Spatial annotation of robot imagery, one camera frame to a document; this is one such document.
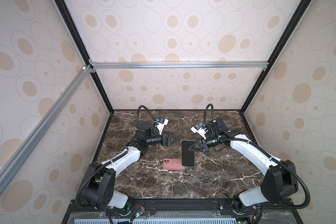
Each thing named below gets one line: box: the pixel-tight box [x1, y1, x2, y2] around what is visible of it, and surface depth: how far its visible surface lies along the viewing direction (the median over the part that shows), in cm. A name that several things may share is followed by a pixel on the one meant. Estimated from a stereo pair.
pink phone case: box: [162, 158, 186, 171], surface depth 91 cm
